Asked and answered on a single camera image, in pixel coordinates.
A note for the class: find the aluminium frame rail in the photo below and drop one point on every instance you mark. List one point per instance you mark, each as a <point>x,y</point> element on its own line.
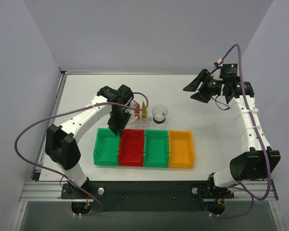
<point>50,191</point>

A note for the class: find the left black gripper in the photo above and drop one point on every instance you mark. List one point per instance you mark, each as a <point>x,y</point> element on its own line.
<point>116,123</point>

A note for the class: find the clear textured oval tray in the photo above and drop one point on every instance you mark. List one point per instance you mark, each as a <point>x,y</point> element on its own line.
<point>163,126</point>

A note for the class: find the left green bin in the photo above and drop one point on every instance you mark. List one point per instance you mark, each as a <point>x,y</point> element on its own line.
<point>106,148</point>

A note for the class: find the yellow bin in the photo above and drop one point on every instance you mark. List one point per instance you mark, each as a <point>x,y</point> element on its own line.
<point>181,149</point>

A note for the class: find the orange toothpaste tube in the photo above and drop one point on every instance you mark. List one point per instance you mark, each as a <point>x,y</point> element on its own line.
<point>135,104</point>

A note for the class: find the clear plastic cup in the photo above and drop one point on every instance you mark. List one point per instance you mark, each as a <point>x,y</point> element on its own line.
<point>159,113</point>

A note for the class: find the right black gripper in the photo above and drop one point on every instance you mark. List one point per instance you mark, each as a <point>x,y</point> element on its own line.
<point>205,85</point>

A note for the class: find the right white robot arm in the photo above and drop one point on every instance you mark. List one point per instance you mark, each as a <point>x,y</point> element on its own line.
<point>258,159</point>

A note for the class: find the green bin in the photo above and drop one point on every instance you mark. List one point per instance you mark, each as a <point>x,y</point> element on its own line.
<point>106,148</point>
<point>156,148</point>

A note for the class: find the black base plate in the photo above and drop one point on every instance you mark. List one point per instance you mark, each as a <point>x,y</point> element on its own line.
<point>148,196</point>

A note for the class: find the clear textured holder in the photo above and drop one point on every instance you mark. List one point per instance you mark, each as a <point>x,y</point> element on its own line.
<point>141,124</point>

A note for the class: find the yellow toothpaste tube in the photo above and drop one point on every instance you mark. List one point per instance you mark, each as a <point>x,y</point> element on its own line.
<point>144,111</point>

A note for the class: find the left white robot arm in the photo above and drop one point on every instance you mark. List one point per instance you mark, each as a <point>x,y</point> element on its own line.
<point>62,141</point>

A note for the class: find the red bin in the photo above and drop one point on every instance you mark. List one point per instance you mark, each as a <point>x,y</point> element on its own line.
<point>131,148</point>

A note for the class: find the right green bin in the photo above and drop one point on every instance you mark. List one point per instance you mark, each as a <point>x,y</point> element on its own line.
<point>156,148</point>

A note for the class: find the light blue toothbrush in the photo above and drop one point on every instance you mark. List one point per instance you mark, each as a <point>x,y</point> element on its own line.
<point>150,118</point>

